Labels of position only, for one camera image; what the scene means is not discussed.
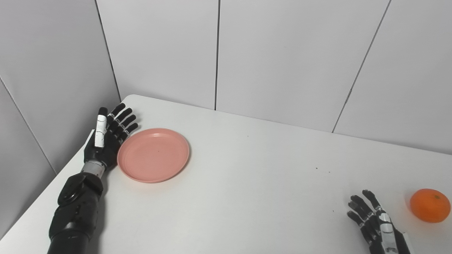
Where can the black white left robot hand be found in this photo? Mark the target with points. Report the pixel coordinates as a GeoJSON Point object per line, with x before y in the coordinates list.
{"type": "Point", "coordinates": [106, 153]}

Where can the orange fruit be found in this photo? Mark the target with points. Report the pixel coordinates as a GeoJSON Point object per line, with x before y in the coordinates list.
{"type": "Point", "coordinates": [430, 205]}

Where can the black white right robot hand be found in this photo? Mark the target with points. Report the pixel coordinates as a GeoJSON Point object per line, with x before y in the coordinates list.
{"type": "Point", "coordinates": [400, 245]}

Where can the pink round plate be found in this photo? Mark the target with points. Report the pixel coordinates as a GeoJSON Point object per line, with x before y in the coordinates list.
{"type": "Point", "coordinates": [153, 155]}

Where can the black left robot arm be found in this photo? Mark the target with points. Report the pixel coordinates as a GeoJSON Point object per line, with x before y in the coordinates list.
{"type": "Point", "coordinates": [76, 215]}

